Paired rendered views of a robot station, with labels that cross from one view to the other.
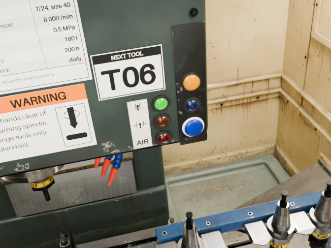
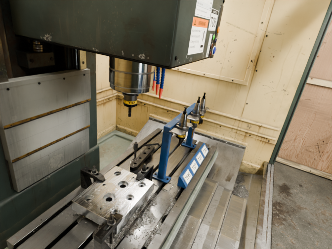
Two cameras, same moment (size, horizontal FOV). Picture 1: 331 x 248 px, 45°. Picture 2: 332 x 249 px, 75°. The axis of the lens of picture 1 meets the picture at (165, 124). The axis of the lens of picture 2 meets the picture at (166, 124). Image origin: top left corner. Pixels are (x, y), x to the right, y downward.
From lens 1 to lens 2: 0.92 m
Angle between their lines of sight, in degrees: 50
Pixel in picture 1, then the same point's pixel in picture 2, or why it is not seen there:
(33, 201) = (31, 173)
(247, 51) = (104, 73)
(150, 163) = (93, 130)
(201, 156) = not seen: hidden behind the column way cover
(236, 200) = (115, 152)
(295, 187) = (146, 131)
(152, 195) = (94, 151)
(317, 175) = (152, 123)
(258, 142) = (109, 125)
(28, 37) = not seen: outside the picture
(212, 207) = (107, 159)
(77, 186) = (60, 152)
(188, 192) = not seen: hidden behind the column
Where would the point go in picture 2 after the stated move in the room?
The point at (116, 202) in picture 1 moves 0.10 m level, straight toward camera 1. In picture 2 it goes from (77, 161) to (90, 167)
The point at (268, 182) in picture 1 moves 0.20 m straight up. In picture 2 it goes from (122, 141) to (123, 123)
